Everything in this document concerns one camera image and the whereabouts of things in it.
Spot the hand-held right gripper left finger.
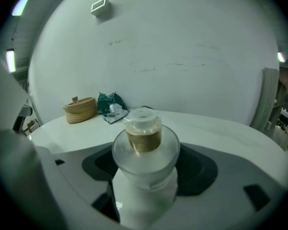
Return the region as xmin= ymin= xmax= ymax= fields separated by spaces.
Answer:
xmin=35 ymin=142 xmax=121 ymax=229

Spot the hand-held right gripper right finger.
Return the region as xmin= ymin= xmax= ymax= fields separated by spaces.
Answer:
xmin=172 ymin=142 xmax=288 ymax=230

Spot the frosted glass bottle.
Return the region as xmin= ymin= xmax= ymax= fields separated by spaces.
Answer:
xmin=111 ymin=107 xmax=181 ymax=228

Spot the white kidney-shaped table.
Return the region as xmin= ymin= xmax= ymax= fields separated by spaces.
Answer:
xmin=25 ymin=109 xmax=288 ymax=177

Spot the woven tan basket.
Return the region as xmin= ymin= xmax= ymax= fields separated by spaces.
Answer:
xmin=62 ymin=96 xmax=98 ymax=125

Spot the crumpled green packet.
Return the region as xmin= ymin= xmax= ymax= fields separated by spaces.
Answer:
xmin=96 ymin=91 xmax=129 ymax=125

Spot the grey wooden shelf cabinet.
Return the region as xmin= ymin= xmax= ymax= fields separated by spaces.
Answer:
xmin=250 ymin=67 xmax=288 ymax=133

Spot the white wall junction box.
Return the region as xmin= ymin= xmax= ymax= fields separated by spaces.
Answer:
xmin=90 ymin=0 xmax=110 ymax=17

